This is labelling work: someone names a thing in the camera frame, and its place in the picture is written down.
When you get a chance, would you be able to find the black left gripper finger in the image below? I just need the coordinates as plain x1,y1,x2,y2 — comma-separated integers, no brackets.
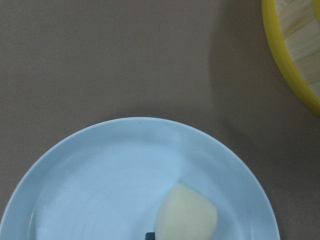
145,232,156,240

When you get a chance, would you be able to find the white steamed bun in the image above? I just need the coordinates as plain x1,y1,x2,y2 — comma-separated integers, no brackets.
154,183,218,240

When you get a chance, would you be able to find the yellow rimmed bamboo steamer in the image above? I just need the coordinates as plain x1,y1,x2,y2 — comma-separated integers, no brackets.
261,0,320,115

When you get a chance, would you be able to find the light blue round plate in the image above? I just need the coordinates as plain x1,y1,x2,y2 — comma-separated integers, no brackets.
0,117,280,240

